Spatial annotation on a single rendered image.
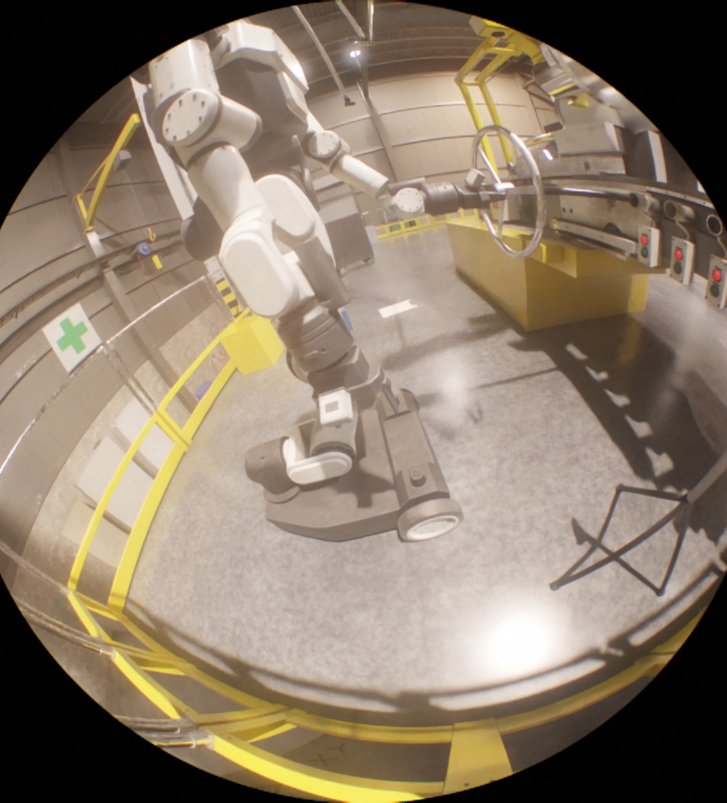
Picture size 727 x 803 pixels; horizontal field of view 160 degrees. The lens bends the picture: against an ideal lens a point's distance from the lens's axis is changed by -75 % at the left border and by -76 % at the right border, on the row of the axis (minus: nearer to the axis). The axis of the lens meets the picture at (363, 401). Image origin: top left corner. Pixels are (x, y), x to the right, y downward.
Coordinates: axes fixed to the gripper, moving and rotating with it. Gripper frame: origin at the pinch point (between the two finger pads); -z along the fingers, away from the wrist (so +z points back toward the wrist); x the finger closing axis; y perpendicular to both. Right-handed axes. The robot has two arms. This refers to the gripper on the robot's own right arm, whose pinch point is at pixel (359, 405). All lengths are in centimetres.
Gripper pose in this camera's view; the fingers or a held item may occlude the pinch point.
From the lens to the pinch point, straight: 43.5
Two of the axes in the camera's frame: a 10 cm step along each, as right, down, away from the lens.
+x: 9.0, -2.6, -3.5
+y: 0.9, -6.5, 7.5
